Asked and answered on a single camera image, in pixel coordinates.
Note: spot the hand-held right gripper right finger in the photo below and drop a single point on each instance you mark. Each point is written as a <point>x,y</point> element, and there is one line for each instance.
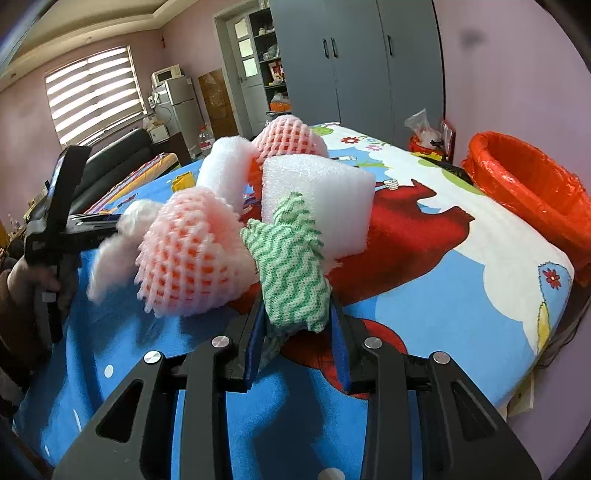
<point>341,355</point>

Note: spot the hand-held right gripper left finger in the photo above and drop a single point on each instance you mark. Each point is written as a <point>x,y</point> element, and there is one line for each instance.
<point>254,350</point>

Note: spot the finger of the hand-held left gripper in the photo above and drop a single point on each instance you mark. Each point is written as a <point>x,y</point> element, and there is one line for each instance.
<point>92,224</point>
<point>69,180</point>

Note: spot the white tissue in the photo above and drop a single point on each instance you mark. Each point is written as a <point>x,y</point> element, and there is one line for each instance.
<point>115,258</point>

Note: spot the green white striped cloth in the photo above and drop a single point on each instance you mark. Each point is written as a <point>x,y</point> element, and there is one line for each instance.
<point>286,267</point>

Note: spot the pink foam fruit net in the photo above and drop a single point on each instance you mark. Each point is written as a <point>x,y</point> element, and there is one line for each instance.
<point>286,138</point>
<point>194,249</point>

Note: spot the white foam sheet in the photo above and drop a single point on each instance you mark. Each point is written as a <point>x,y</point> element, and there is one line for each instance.
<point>226,166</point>

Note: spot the bin with red bag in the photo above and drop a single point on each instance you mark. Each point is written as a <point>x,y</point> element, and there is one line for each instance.
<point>521,184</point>

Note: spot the person's left forearm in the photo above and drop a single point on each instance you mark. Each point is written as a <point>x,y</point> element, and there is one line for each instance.
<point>18,341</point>

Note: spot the person's left hand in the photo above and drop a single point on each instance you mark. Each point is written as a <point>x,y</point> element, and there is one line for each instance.
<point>32,277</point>

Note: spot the black leather sofa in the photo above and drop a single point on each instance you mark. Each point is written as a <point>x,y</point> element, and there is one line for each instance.
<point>115,157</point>

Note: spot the striped sofa cushion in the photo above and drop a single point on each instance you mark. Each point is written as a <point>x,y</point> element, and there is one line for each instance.
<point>138,175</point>

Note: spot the striped window blind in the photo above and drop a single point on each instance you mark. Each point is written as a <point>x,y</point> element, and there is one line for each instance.
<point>92,92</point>

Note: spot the printed cartoon blanket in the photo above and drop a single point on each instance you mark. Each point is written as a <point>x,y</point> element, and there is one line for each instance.
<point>415,300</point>

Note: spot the yellow packet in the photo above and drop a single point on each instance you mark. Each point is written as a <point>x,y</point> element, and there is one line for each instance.
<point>181,182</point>

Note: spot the small white cabinet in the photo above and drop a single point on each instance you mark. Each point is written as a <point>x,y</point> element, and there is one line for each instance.
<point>158,134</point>

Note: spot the silver fridge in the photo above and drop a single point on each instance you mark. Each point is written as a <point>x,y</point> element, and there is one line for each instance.
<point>180,110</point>

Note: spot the red label water bottle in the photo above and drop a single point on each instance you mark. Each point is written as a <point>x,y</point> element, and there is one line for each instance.
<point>206,143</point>

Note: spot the white microwave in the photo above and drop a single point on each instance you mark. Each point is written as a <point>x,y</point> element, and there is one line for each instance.
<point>166,75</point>

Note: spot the white foam block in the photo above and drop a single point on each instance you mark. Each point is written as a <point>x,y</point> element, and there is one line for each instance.
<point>323,194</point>

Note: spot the brown wooden board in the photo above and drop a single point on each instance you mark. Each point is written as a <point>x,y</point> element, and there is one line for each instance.
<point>217,101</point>

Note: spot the white door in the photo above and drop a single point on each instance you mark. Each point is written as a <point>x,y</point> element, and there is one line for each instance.
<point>249,101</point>

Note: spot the yellow box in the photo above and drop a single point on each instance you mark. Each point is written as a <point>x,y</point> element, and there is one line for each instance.
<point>431,156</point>

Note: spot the open storage shelf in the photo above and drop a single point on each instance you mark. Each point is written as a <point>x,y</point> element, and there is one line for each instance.
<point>272,55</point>

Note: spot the clear plastic bag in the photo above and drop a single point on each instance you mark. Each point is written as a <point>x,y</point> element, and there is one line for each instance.
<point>425,129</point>

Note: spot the red bag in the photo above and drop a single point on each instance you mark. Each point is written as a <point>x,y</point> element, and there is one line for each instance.
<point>450,134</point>

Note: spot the blue wardrobe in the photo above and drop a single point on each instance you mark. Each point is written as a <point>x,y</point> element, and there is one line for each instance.
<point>369,69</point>

